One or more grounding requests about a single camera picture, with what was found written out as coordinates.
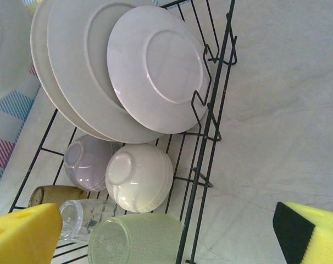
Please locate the green striped plate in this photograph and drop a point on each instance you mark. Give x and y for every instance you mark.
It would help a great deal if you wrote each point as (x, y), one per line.
(41, 68)

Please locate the white rounded object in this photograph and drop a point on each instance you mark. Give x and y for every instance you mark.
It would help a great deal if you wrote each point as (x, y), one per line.
(7, 49)

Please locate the colourful squiggle pattern plate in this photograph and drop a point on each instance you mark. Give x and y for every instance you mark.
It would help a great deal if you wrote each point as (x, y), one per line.
(73, 82)

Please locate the amber textured glass cup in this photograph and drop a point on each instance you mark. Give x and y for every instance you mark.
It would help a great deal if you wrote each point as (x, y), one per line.
(56, 195)

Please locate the pale green tumbler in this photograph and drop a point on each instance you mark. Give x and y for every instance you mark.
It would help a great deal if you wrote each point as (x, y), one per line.
(133, 242)

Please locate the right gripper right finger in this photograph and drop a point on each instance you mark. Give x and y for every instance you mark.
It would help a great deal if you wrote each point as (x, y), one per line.
(320, 242)

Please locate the cream bowl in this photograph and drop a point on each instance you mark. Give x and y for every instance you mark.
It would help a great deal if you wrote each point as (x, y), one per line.
(144, 176)

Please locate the clear glass cup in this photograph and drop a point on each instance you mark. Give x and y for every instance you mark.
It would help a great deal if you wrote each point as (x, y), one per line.
(73, 217)

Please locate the pink translucent cup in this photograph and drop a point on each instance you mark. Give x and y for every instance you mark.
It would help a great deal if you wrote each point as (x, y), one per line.
(86, 167)

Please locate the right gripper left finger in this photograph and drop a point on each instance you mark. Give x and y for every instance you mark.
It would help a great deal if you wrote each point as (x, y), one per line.
(23, 239)

